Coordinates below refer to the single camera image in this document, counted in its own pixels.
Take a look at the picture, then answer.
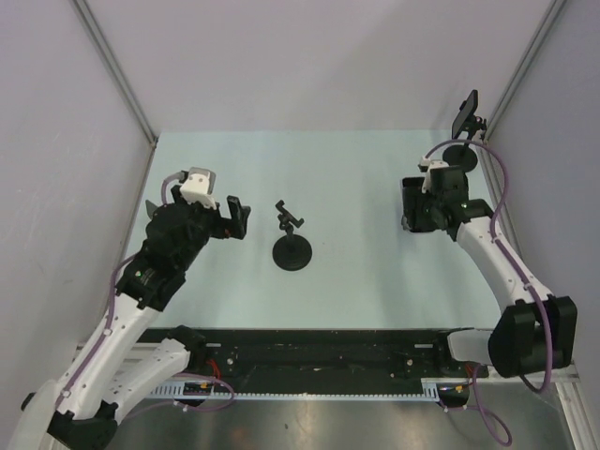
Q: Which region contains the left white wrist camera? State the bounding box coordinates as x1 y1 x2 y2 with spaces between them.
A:
180 167 217 210

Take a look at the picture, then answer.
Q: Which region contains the white cable duct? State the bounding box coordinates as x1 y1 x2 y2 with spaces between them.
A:
149 377 458 403

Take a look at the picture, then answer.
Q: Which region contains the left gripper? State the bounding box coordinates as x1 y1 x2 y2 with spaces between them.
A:
172 185 250 271

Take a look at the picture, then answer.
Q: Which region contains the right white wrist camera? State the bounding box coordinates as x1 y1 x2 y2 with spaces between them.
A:
417 157 449 193

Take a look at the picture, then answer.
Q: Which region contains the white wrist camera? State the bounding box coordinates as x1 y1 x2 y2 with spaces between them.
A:
417 157 449 193
180 167 217 210

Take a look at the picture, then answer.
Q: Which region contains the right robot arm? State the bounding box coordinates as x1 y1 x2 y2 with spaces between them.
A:
400 161 578 378

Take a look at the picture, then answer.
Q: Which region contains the black smartphone on right stand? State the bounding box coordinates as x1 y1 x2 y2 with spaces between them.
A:
451 89 479 140

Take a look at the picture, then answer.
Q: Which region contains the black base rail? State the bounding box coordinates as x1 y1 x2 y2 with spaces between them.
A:
140 327 493 394

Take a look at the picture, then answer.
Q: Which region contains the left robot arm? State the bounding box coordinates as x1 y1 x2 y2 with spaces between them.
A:
8 194 251 449

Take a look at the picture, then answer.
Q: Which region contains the rusty round phone stand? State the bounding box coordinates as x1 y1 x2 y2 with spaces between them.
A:
144 200 161 219

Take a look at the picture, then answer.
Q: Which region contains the black phone stand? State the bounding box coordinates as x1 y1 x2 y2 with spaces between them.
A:
272 200 312 272
442 114 488 173

